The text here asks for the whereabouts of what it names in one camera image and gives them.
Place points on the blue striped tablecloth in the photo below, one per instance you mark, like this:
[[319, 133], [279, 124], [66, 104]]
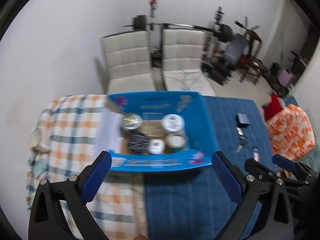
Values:
[[194, 205]]

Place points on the black patterned round tin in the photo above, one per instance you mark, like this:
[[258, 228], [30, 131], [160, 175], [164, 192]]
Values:
[[138, 143]]

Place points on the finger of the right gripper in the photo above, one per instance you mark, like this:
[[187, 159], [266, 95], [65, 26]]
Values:
[[258, 170], [300, 170]]

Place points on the plaid orange blue cloth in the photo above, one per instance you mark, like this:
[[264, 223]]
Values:
[[69, 126]]

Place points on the red cloth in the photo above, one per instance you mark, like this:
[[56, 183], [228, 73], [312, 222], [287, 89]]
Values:
[[273, 107]]

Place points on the small white tape roll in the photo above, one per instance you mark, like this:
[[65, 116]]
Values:
[[156, 147]]

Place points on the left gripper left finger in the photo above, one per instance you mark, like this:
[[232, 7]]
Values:
[[47, 220]]

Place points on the white padded chair right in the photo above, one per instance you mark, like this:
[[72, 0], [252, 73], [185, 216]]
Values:
[[182, 53]]

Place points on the orange white floral cushion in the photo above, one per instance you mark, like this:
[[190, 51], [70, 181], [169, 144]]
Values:
[[291, 133]]

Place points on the white padded chair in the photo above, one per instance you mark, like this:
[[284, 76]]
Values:
[[182, 53], [127, 57]]

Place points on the white padded chair left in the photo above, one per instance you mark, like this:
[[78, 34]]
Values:
[[127, 57]]

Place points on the barbell with black plates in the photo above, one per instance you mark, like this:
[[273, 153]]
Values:
[[223, 34]]

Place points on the white purifying cream jar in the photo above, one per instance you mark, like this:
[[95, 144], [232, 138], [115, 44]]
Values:
[[173, 123]]

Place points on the silver round tin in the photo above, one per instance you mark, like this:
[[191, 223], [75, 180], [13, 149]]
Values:
[[131, 122]]

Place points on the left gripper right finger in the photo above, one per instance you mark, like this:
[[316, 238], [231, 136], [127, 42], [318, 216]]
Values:
[[275, 219]]

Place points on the black weight bench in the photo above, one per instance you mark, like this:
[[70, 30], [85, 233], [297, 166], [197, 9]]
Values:
[[220, 70]]

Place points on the grey metal box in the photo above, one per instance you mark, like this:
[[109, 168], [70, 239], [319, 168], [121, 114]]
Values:
[[243, 119]]

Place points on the white bowl on plaid cloth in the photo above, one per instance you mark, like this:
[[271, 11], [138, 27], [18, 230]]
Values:
[[38, 143]]

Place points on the blue cardboard box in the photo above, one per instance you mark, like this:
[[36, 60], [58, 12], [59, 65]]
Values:
[[152, 107]]

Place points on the brown wooden chair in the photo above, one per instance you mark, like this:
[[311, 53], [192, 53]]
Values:
[[249, 63]]

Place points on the steel cup with white lid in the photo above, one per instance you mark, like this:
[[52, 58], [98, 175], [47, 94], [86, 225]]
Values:
[[176, 142]]

